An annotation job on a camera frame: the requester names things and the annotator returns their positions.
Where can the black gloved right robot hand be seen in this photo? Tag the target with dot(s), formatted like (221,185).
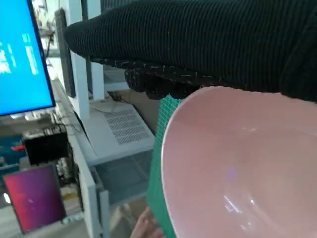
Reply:
(198,44)

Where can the pink bowl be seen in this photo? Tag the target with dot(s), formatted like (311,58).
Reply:
(235,161)

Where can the white cabinet with perforated side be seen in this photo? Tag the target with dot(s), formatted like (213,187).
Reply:
(123,129)

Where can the green cutting mat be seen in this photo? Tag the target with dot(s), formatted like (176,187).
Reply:
(156,158)

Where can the white framed mesh cabinet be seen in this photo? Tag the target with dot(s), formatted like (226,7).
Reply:
(79,74)

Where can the black monitor seen edge-on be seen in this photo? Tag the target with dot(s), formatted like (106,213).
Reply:
(65,62)

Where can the monitor with blue screen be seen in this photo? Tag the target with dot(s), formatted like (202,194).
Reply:
(19,62)

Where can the white desk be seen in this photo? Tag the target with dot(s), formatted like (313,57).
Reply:
(86,188)

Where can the black electronics box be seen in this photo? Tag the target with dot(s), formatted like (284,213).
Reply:
(47,148)

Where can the person's hand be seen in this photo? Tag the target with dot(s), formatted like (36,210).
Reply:
(146,225)

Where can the monitor with purple screen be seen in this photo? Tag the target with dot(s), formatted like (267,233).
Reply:
(34,198)

